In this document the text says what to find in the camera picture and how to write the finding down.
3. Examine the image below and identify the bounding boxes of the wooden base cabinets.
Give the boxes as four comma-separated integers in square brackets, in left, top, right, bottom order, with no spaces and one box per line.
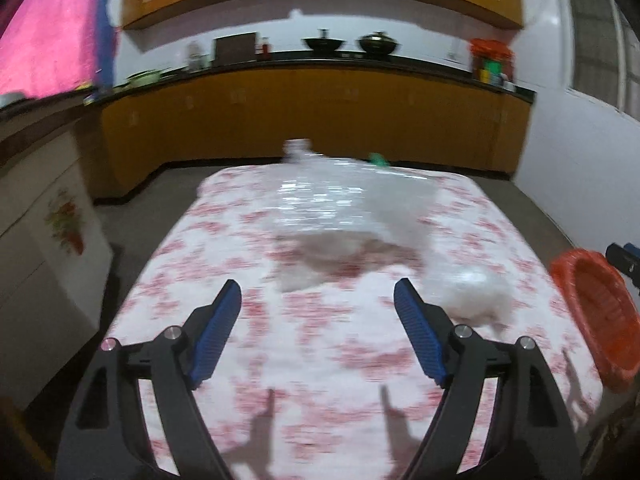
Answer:
[99,66,534,202]

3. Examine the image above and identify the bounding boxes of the clear plastic bag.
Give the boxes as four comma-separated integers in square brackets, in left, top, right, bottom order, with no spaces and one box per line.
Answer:
[272,137,517,327]

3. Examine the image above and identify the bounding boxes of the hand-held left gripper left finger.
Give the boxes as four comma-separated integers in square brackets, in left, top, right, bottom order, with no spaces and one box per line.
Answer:
[57,279,243,480]

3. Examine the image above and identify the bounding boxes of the barred window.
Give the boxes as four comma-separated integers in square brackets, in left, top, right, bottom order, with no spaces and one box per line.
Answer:
[564,0,640,122]

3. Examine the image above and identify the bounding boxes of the black open wok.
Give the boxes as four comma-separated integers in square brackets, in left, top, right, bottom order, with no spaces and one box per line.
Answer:
[301,28,346,54]

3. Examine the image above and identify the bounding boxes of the floral tablecloth table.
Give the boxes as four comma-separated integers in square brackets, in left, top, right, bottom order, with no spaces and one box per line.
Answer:
[102,162,607,479]

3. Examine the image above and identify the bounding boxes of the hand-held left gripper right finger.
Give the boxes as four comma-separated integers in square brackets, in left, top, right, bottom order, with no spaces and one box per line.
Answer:
[394,278,584,480]

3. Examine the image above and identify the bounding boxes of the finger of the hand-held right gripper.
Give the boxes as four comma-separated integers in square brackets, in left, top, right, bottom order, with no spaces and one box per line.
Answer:
[605,242,640,297]

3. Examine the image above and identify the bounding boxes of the black wok with lid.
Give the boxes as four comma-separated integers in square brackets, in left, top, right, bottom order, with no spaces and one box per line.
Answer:
[357,31,403,57]

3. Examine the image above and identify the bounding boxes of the orange plastic basket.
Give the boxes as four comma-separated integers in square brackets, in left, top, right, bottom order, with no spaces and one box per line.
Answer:
[550,248,640,394]

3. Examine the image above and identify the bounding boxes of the dark wooden cutting board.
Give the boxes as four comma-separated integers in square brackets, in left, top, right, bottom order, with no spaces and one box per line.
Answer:
[213,32,259,64]

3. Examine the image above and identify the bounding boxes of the red bag over bottles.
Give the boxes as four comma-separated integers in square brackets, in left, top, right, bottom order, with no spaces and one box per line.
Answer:
[468,38,516,62]

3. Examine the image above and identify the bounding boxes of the white cabinet with flower decal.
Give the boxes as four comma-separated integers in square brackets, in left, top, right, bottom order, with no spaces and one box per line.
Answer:
[0,124,114,412]

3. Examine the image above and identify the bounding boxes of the pink hanging cloth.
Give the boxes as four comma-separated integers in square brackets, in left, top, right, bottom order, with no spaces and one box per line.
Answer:
[0,0,119,102]

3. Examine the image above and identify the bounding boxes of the red plastic lattice basket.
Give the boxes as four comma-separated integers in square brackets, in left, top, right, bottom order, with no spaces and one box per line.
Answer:
[552,250,640,393]

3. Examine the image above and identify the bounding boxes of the black kitchen countertop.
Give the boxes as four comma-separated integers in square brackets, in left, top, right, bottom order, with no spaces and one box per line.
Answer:
[0,51,539,117]

